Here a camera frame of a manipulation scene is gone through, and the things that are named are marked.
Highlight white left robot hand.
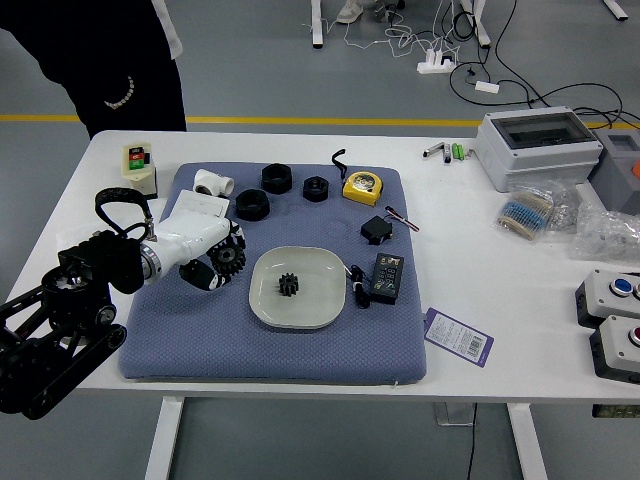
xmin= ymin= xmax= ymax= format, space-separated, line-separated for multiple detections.
xmin=149 ymin=205 xmax=248 ymax=293

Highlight big black gear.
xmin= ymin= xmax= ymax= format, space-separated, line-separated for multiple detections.
xmin=208 ymin=237 xmax=248 ymax=287

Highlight small black gear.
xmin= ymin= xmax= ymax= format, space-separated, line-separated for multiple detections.
xmin=277 ymin=272 xmax=301 ymax=300

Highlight large black hex nut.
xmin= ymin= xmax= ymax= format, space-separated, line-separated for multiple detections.
xmin=235 ymin=188 xmax=272 ymax=222
xmin=261 ymin=163 xmax=294 ymax=195

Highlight small black hex nut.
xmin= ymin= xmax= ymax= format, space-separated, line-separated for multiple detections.
xmin=301 ymin=175 xmax=330 ymax=203

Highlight blue push-button box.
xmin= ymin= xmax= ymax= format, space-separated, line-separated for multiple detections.
xmin=573 ymin=268 xmax=640 ymax=330

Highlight grey box with orange button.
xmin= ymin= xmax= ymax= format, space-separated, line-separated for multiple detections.
xmin=588 ymin=128 xmax=640 ymax=216

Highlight red push-button box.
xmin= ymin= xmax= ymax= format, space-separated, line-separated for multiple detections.
xmin=588 ymin=314 xmax=640 ymax=385

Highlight white pipe tee fitting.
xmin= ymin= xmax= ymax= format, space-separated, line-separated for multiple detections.
xmin=192 ymin=168 xmax=235 ymax=198

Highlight white square plate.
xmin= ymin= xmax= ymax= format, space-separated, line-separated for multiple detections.
xmin=248 ymin=245 xmax=348 ymax=330

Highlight blue-grey cushion mat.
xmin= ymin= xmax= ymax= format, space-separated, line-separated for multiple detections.
xmin=117 ymin=161 xmax=429 ymax=385

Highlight yellow tape measure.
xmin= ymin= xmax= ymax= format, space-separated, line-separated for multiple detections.
xmin=330 ymin=148 xmax=385 ymax=206

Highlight black servo motor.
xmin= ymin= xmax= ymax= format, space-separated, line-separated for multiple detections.
xmin=360 ymin=205 xmax=420 ymax=247

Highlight black digital display module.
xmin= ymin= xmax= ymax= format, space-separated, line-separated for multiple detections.
xmin=368 ymin=252 xmax=405 ymax=305

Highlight person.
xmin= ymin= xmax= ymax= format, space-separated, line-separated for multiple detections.
xmin=0 ymin=0 xmax=188 ymax=141

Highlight white table leg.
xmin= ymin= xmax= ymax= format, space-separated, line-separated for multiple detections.
xmin=507 ymin=402 xmax=549 ymax=480
xmin=144 ymin=397 xmax=184 ymax=480

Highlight person's shoe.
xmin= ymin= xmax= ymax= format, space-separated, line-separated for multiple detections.
xmin=335 ymin=0 xmax=374 ymax=25

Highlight purple tag card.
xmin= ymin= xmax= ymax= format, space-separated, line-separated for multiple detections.
xmin=423 ymin=307 xmax=495 ymax=356

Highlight white power strip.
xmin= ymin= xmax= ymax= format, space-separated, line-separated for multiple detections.
xmin=417 ymin=49 xmax=459 ymax=75

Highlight bag of blue resistors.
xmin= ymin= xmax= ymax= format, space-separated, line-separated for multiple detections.
xmin=495 ymin=179 xmax=556 ymax=244

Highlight clear bag of small parts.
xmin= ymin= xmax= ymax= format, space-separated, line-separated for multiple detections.
xmin=547 ymin=179 xmax=584 ymax=236

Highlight bubble wrap bag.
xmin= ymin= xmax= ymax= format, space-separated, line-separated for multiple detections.
xmin=567 ymin=199 xmax=640 ymax=261

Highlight desk control panel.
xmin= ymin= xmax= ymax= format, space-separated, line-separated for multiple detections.
xmin=592 ymin=403 xmax=640 ymax=419

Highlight white wall switch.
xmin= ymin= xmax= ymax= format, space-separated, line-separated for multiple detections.
xmin=167 ymin=189 xmax=231 ymax=221

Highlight cream red-green switch box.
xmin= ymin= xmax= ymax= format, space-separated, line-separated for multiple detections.
xmin=122 ymin=142 xmax=159 ymax=201

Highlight black bundled cable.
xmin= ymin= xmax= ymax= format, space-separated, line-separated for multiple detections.
xmin=348 ymin=263 xmax=372 ymax=309

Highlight white floor cable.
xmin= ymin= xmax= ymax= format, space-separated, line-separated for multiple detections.
xmin=301 ymin=0 xmax=464 ymax=61

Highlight metal bracket under table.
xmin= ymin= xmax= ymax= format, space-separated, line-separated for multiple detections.
xmin=433 ymin=401 xmax=476 ymax=427

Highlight black hanging cable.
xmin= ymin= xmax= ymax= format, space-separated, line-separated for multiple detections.
xmin=464 ymin=402 xmax=480 ymax=480

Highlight grey electrical enclosure box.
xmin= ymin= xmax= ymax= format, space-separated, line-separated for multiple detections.
xmin=473 ymin=105 xmax=604 ymax=193

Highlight black floor cable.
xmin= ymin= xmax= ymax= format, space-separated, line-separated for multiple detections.
xmin=448 ymin=0 xmax=640 ymax=126

